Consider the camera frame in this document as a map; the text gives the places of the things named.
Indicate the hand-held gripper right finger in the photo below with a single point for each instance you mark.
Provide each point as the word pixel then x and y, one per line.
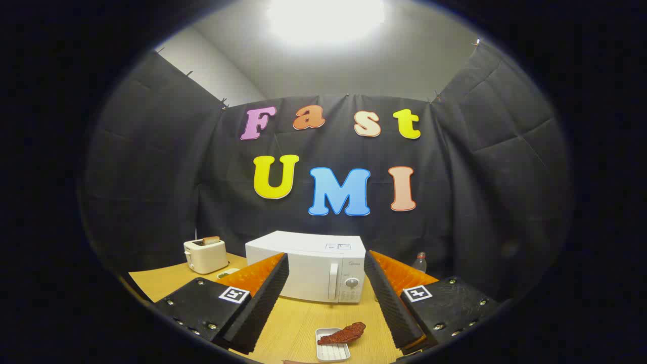
pixel 389 303

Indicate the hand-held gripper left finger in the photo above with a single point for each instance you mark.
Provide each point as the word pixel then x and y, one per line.
pixel 263 298

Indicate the white toaster oven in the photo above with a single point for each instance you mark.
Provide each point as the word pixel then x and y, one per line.
pixel 308 268

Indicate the dark red meat slice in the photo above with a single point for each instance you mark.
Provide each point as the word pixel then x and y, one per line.
pixel 343 333

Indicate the cream toaster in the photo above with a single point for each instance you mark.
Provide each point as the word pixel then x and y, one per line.
pixel 207 257

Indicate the white divided bean dish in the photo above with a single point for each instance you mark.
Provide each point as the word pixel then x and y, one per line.
pixel 226 274

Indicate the clear plastic water bottle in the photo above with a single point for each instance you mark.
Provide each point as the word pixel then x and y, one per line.
pixel 419 264

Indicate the small white ribbed plate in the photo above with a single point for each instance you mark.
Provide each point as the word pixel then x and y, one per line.
pixel 333 352

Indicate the toast slice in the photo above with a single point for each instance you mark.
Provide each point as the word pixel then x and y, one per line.
pixel 211 240

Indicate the black backdrop cloth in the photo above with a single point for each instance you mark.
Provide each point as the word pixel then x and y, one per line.
pixel 480 192

